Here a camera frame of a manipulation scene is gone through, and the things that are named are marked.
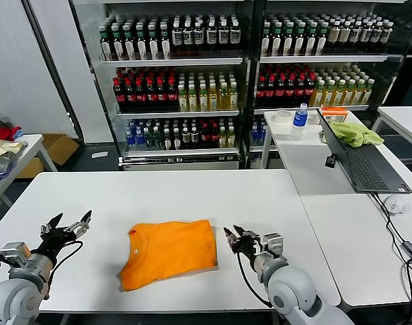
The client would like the red cloth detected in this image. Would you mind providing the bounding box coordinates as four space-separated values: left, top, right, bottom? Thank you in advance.
0 127 23 142

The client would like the orange t-shirt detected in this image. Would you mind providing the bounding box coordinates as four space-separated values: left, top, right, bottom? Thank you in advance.
117 219 220 292

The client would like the orange-lid plastic container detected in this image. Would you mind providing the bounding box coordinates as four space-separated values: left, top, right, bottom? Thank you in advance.
320 106 349 123

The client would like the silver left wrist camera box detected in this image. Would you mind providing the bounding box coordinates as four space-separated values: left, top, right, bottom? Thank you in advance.
1 241 31 267

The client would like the white side table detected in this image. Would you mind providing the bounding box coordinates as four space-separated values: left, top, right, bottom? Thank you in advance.
262 108 379 169
276 141 412 307
375 105 412 153
0 133 58 217

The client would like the lime green cloth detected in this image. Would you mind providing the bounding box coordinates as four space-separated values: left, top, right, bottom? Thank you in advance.
323 121 386 148

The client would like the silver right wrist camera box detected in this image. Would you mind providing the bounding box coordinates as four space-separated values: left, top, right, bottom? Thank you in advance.
262 232 284 255

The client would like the dark grey laptop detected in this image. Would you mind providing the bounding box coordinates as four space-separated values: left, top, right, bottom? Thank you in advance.
316 107 412 194

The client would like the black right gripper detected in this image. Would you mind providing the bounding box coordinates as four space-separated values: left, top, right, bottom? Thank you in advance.
223 224 264 261

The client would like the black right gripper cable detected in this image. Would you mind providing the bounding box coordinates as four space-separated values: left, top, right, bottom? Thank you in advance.
236 252 274 309

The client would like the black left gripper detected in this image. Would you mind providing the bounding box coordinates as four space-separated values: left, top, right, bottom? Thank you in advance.
32 209 93 262

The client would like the green-cap dark drink bottle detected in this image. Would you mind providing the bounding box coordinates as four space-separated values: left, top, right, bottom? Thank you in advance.
282 22 294 57
147 26 160 61
123 26 136 61
304 22 316 57
100 26 112 61
159 26 172 61
135 26 148 61
260 22 272 57
315 22 327 57
112 26 125 61
271 22 283 57
293 22 306 57

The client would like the black laptop cable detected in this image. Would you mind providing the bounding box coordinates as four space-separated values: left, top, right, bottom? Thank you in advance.
371 191 409 246

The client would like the white tape roll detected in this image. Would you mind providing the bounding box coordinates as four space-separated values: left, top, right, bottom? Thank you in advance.
272 110 293 125

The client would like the grey cloth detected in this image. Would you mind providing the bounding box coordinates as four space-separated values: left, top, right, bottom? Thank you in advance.
0 154 20 173

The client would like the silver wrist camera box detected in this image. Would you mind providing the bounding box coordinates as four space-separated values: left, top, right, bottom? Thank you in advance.
1 241 31 267
262 232 284 255

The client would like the grey usb hub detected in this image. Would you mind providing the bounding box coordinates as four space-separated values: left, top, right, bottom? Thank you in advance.
399 240 412 263

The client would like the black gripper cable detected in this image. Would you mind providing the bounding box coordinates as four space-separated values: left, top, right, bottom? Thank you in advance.
46 240 84 301
236 252 274 309

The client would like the clear water bottle blue label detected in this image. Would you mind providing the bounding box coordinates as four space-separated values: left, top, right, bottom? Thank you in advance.
289 103 309 142

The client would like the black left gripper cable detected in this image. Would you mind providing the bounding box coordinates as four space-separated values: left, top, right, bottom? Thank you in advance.
46 240 84 301

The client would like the white computer mouse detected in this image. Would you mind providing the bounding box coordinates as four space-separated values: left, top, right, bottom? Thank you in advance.
384 194 407 215

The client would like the black hub cable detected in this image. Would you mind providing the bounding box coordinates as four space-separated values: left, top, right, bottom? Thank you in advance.
401 255 412 325

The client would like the brown cardboard box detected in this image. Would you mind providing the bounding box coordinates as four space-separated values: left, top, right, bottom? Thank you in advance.
16 134 81 179

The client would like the glass beverage display cabinet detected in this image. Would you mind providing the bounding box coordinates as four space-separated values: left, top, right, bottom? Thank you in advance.
252 0 411 169
69 0 255 170

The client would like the beige cloth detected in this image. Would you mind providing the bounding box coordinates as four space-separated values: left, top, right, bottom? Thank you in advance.
0 136 26 163

